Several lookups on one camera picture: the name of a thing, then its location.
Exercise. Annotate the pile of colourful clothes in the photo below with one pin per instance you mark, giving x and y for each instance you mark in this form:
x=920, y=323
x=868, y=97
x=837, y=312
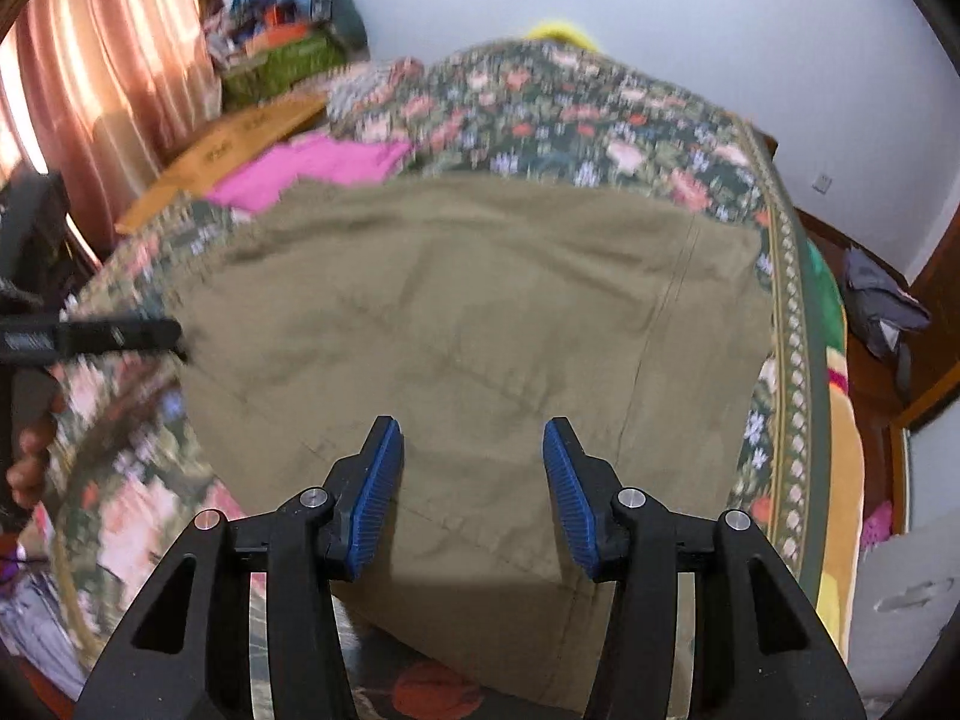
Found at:
x=289, y=30

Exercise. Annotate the grey cloth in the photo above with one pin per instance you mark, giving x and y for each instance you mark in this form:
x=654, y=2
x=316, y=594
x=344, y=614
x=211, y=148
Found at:
x=881, y=304

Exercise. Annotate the floral bedspread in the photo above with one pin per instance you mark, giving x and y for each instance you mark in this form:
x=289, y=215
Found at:
x=585, y=112

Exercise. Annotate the yellow cloth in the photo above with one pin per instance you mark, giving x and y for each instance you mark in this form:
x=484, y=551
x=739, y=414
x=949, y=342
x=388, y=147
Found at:
x=562, y=31

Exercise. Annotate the olive green pants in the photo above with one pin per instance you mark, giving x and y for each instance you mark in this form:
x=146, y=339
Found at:
x=480, y=360

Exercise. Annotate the pink cloth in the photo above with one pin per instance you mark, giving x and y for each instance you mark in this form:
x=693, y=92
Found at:
x=315, y=169

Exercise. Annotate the pink curtain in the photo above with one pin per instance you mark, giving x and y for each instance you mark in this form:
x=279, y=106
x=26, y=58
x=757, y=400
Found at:
x=105, y=60

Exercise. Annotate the white plastic sheet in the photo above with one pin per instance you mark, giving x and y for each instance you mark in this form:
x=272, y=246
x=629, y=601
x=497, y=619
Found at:
x=900, y=600

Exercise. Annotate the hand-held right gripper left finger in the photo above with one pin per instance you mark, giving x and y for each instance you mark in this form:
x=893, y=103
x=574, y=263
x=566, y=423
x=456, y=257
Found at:
x=373, y=495

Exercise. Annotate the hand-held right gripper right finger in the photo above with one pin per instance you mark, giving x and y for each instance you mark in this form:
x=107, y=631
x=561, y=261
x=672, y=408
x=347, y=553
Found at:
x=571, y=502

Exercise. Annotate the white wall socket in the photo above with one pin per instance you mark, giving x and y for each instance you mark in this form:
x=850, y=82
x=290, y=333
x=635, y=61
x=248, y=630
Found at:
x=823, y=181

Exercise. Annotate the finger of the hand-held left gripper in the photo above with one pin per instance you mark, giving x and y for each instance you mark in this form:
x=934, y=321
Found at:
x=120, y=333

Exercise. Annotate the person's left hand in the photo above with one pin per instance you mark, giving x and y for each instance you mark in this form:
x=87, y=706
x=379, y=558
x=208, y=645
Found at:
x=31, y=457

